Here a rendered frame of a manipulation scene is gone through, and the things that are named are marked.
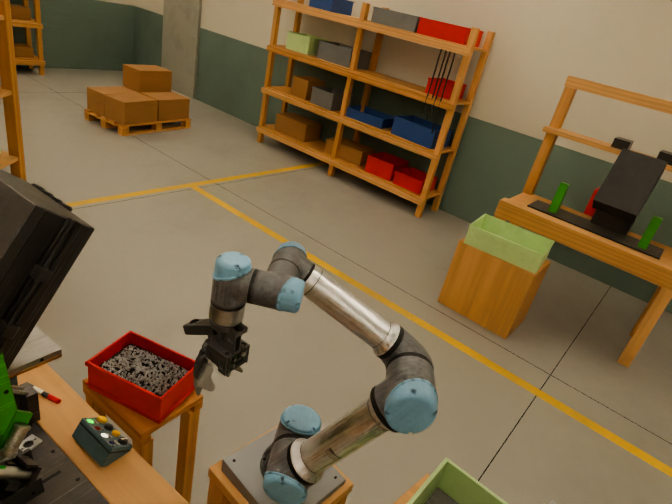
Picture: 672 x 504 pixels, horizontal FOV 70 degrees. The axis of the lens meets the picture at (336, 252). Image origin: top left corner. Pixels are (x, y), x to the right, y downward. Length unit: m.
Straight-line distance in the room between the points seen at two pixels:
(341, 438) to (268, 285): 0.43
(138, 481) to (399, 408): 0.79
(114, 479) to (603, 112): 5.45
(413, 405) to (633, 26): 5.23
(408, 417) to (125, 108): 6.43
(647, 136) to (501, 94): 1.58
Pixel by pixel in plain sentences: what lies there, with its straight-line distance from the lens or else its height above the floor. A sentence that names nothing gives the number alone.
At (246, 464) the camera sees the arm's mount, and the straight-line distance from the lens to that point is 1.60.
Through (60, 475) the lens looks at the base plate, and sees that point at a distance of 1.60.
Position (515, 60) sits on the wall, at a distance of 6.21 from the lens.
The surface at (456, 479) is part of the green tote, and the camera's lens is 1.72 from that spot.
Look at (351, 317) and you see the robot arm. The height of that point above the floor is 1.51.
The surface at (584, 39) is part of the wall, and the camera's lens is 6.03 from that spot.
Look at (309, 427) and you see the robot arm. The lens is 1.42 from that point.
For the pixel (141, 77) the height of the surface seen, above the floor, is 0.65.
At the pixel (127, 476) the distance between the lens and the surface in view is 1.57.
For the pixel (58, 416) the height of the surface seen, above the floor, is 0.90.
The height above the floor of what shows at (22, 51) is 0.36.
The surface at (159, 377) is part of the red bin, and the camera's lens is 1.85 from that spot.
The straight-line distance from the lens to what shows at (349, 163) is 6.69.
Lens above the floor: 2.15
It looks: 27 degrees down
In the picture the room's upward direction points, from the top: 13 degrees clockwise
